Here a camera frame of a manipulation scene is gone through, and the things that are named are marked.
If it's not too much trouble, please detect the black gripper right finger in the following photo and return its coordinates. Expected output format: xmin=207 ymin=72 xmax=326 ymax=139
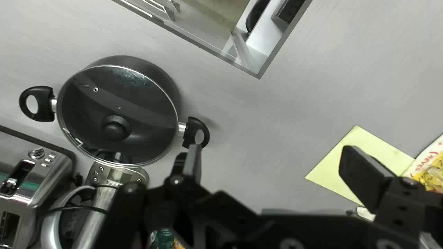
xmin=338 ymin=143 xmax=443 ymax=232

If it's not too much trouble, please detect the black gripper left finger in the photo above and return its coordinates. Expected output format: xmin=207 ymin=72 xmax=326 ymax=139
xmin=165 ymin=142 xmax=205 ymax=190

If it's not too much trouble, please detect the glass lid with black knob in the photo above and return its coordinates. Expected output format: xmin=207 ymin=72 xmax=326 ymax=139
xmin=56 ymin=63 xmax=180 ymax=166

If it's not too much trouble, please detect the pale yellow cleaning cloth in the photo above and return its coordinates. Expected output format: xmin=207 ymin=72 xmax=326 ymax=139
xmin=304 ymin=124 xmax=417 ymax=207

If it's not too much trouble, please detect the upturned drinking glasses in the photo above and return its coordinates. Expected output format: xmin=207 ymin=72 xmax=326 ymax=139
xmin=400 ymin=135 xmax=443 ymax=193

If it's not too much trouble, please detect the green capped small bottle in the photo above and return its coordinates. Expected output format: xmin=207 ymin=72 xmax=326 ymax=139
xmin=147 ymin=225 xmax=180 ymax=249

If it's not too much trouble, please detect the stainless steel kitchen sink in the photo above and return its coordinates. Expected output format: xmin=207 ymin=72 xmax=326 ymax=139
xmin=113 ymin=0 xmax=315 ymax=80

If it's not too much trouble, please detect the stainless steel electric kettle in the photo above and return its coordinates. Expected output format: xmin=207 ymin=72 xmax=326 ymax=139
xmin=0 ymin=123 xmax=78 ymax=249

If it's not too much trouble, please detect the black two-handled cooking pot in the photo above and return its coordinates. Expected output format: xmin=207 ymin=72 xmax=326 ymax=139
xmin=18 ymin=54 xmax=212 ymax=167

